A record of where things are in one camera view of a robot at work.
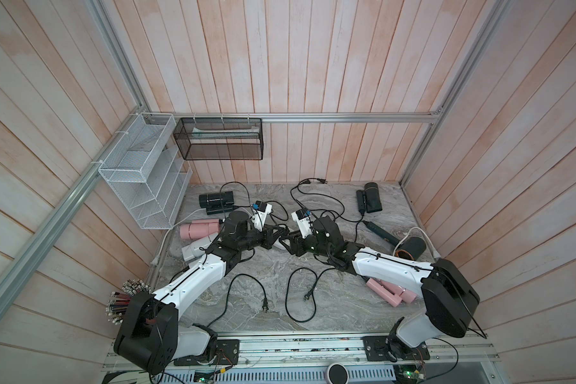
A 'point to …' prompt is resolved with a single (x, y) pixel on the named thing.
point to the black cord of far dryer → (303, 180)
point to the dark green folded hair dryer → (215, 202)
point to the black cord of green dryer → (269, 202)
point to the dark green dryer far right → (369, 200)
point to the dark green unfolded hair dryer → (414, 246)
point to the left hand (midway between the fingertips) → (283, 233)
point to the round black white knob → (338, 374)
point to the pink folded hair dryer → (199, 228)
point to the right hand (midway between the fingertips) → (283, 237)
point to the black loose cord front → (306, 297)
